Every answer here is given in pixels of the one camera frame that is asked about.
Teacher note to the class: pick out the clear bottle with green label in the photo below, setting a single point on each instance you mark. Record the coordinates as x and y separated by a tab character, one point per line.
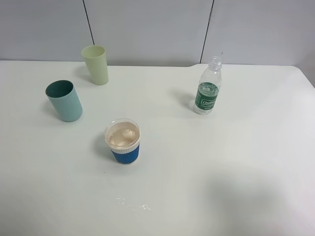
208	87

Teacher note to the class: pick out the teal blue plastic cup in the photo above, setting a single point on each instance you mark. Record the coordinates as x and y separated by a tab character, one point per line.
63	96

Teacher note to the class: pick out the blue sleeved paper cup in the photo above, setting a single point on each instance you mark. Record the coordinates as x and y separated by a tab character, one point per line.
123	138

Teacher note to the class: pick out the pale yellow-green plastic cup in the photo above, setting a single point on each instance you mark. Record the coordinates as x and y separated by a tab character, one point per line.
96	63

